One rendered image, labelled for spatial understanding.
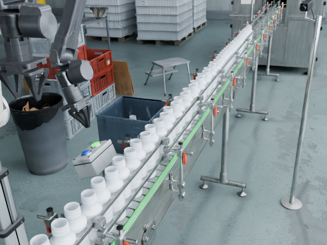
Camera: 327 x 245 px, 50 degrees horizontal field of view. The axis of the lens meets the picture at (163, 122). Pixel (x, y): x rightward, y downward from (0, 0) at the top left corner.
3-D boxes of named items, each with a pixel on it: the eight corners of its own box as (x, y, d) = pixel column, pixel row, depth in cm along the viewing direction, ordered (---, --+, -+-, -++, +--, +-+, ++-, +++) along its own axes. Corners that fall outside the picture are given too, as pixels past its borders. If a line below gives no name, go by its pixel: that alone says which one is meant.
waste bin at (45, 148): (53, 183, 299) (39, 114, 272) (12, 173, 314) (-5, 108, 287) (82, 157, 337) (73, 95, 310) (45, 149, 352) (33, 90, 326)
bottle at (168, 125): (160, 156, 135) (158, 117, 128) (156, 149, 140) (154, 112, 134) (175, 154, 137) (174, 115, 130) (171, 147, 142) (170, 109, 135)
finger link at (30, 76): (36, 106, 81) (28, 67, 77) (12, 103, 83) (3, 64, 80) (55, 96, 87) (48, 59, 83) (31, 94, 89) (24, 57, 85)
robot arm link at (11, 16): (9, 6, 80) (-10, 9, 75) (33, 7, 78) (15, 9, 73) (15, 36, 83) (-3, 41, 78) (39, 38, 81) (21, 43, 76)
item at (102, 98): (95, 114, 433) (93, 97, 423) (66, 111, 445) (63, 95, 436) (116, 97, 485) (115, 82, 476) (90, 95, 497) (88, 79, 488)
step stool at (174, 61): (169, 78, 552) (169, 53, 535) (192, 89, 505) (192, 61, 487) (143, 84, 531) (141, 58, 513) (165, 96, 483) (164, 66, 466)
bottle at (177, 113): (169, 135, 151) (167, 100, 144) (182, 135, 151) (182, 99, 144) (168, 142, 146) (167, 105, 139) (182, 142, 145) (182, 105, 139)
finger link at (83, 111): (102, 120, 122) (92, 95, 119) (92, 128, 116) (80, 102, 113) (88, 124, 125) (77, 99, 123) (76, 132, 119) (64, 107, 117)
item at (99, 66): (91, 79, 415) (89, 61, 405) (62, 77, 427) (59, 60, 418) (114, 65, 467) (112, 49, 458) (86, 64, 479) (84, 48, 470)
